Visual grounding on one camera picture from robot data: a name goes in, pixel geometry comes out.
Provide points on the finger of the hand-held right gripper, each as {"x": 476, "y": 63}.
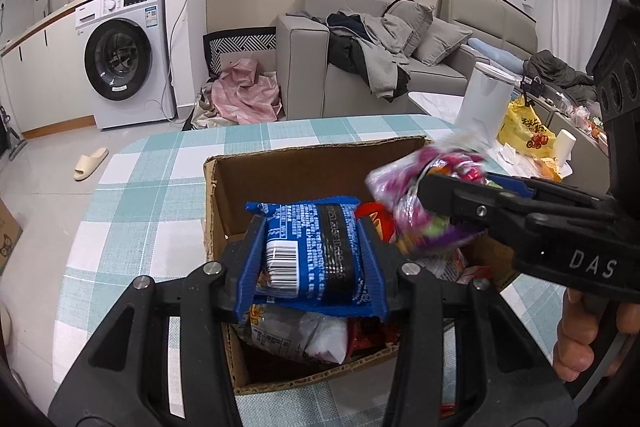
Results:
{"x": 545, "y": 197}
{"x": 475, "y": 207}

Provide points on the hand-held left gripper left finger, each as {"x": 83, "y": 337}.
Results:
{"x": 247, "y": 272}

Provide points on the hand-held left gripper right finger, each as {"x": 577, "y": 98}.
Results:
{"x": 374, "y": 274}

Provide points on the blue noodle packet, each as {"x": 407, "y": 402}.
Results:
{"x": 305, "y": 252}

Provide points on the purple snack bag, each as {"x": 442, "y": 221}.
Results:
{"x": 410, "y": 192}

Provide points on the person's right hand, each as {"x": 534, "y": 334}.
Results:
{"x": 572, "y": 342}

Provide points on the red yellow snack packet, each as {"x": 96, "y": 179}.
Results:
{"x": 380, "y": 222}

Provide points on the white paper cup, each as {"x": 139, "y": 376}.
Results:
{"x": 566, "y": 147}

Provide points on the yellow plastic bag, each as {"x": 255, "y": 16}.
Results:
{"x": 525, "y": 132}

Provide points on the white trash bin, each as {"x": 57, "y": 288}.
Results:
{"x": 485, "y": 102}

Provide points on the dark green jacket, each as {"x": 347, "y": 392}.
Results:
{"x": 557, "y": 74}

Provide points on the grey pillow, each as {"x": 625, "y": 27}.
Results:
{"x": 412, "y": 24}
{"x": 442, "y": 42}

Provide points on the grey hoodie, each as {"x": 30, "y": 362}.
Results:
{"x": 382, "y": 62}

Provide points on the pink cloth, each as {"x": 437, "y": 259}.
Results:
{"x": 245, "y": 92}

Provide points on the beige slipper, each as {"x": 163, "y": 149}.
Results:
{"x": 90, "y": 164}

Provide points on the grey sofa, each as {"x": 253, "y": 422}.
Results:
{"x": 302, "y": 67}

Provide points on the patterned laundry basket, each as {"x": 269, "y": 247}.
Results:
{"x": 237, "y": 42}

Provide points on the brown cardboard box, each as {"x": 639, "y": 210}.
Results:
{"x": 9, "y": 239}

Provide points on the white washing machine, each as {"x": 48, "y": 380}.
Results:
{"x": 125, "y": 52}

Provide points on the upright vacuum cleaner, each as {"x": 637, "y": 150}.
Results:
{"x": 12, "y": 137}

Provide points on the white counter cabinet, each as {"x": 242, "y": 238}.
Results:
{"x": 45, "y": 77}

